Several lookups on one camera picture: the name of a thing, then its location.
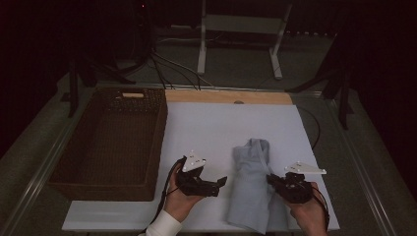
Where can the metal floor rail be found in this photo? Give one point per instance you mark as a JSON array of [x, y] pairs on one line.
[[229, 88], [39, 178], [367, 183]]

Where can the person's left hand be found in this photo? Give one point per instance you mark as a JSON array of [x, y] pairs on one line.
[[178, 203]]

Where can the white table sheet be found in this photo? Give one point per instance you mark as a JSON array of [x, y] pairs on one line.
[[209, 131]]

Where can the light blue garment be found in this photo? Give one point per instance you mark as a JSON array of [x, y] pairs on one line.
[[249, 196]]

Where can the white metal stand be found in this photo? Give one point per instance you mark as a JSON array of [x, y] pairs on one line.
[[242, 24]]

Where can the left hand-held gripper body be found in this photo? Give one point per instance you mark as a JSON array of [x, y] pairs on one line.
[[193, 162]]

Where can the black tripod stand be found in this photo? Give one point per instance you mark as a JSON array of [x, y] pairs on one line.
[[343, 98], [72, 91]]

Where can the person's right hand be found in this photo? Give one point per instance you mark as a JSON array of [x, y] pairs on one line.
[[309, 219]]

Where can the brown wicker basket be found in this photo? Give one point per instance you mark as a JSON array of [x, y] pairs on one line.
[[108, 147]]

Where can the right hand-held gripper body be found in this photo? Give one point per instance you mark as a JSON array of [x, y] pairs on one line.
[[295, 190]]

